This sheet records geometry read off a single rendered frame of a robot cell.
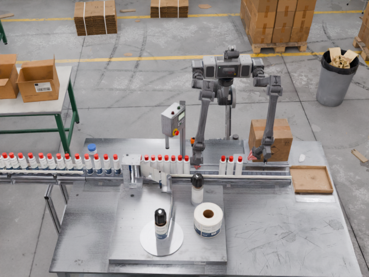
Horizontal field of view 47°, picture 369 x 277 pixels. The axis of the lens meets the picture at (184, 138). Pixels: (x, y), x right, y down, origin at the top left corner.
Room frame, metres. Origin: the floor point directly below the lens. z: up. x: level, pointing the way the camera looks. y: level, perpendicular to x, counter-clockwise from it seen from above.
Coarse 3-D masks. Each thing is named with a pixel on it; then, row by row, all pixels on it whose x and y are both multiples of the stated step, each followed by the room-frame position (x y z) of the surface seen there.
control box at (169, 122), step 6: (168, 108) 2.41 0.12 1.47; (174, 108) 2.41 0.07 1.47; (162, 114) 2.35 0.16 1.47; (168, 114) 2.34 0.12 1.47; (174, 114) 2.34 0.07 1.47; (162, 120) 2.35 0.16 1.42; (168, 120) 2.31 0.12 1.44; (174, 120) 2.32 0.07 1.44; (180, 120) 2.38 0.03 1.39; (162, 126) 2.35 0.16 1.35; (168, 126) 2.32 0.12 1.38; (174, 126) 2.32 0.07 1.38; (180, 126) 2.38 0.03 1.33; (162, 132) 2.35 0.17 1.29; (168, 132) 2.32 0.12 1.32
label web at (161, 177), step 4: (140, 164) 2.27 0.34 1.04; (144, 164) 2.24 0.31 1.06; (136, 168) 2.21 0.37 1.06; (144, 168) 2.25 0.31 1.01; (148, 168) 2.23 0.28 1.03; (152, 168) 2.21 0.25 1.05; (144, 172) 2.25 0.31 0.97; (148, 172) 2.23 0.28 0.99; (152, 172) 2.21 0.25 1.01; (156, 172) 2.19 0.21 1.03; (152, 176) 2.21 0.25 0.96; (156, 176) 2.19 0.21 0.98; (160, 176) 2.16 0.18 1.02; (164, 176) 2.16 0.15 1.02; (156, 180) 2.19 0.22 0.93; (160, 180) 2.16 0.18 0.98; (164, 180) 2.16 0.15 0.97; (160, 184) 2.16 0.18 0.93; (164, 184) 2.16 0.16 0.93
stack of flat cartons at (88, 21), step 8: (112, 0) 6.64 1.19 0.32; (80, 8) 6.37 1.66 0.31; (88, 8) 6.37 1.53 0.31; (96, 8) 6.37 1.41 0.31; (104, 8) 6.36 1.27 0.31; (112, 8) 6.37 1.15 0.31; (80, 16) 6.08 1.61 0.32; (88, 16) 6.09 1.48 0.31; (96, 16) 6.10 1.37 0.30; (104, 16) 6.10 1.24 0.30; (112, 16) 6.14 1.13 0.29; (80, 24) 6.07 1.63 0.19; (88, 24) 6.08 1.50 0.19; (96, 24) 6.10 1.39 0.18; (104, 24) 6.12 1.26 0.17; (112, 24) 6.13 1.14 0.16; (80, 32) 6.06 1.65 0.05; (88, 32) 6.08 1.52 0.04; (96, 32) 6.09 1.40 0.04; (104, 32) 6.11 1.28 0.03; (112, 32) 6.13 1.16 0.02
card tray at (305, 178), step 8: (296, 168) 2.41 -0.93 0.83; (304, 168) 2.41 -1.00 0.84; (312, 168) 2.41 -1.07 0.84; (320, 168) 2.41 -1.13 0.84; (296, 176) 2.32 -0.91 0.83; (304, 176) 2.32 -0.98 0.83; (312, 176) 2.32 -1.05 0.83; (320, 176) 2.32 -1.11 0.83; (328, 176) 2.30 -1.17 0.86; (296, 184) 2.24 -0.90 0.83; (304, 184) 2.24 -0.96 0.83; (312, 184) 2.24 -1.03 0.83; (320, 184) 2.24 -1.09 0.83; (328, 184) 2.24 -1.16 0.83; (312, 192) 2.16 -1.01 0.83; (320, 192) 2.15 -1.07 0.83; (328, 192) 2.15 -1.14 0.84
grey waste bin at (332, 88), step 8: (328, 72) 4.30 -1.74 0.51; (320, 80) 4.41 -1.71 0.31; (328, 80) 4.29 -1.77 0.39; (336, 80) 4.24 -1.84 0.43; (344, 80) 4.23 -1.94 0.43; (320, 88) 4.37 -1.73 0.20; (328, 88) 4.28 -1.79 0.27; (336, 88) 4.24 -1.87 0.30; (344, 88) 4.25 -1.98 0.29; (320, 96) 4.34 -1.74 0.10; (328, 96) 4.27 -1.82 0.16; (336, 96) 4.24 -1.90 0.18; (344, 96) 4.32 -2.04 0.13; (328, 104) 4.27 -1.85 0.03; (336, 104) 4.26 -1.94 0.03
